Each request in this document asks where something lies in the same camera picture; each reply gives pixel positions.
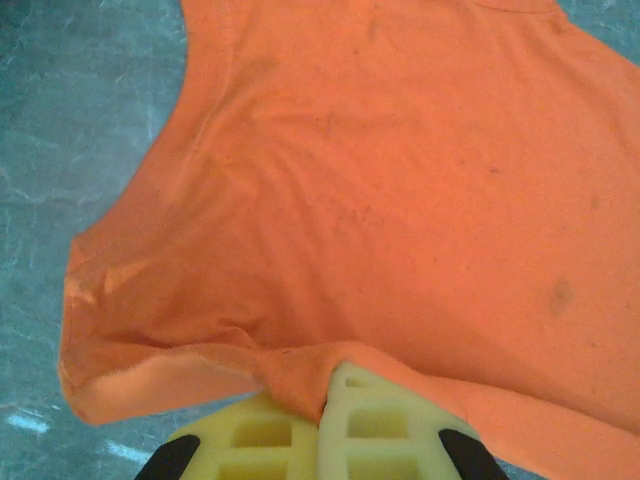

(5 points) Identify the orange t-shirt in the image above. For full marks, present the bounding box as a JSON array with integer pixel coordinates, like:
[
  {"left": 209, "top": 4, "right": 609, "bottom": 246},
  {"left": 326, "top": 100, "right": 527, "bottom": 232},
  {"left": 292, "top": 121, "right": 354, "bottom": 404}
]
[{"left": 58, "top": 0, "right": 640, "bottom": 480}]

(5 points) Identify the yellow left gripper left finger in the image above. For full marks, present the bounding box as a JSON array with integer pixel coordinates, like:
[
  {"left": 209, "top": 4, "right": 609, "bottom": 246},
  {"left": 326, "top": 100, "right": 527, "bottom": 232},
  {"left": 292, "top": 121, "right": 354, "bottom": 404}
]
[{"left": 134, "top": 389, "right": 321, "bottom": 480}]

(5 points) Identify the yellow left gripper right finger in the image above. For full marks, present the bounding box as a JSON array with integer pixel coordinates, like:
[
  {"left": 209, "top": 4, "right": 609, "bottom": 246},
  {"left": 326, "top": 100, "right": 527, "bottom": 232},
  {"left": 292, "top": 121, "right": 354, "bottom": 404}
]
[{"left": 315, "top": 360, "right": 511, "bottom": 480}]

